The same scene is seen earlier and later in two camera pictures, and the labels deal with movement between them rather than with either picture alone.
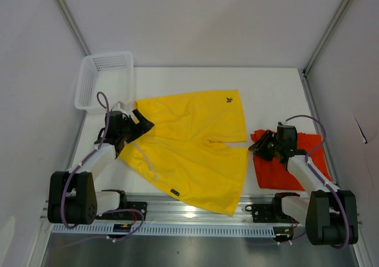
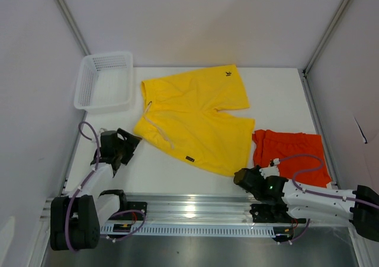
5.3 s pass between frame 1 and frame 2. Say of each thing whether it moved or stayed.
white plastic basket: stayed
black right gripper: moved
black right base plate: stayed
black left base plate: stayed
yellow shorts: moved
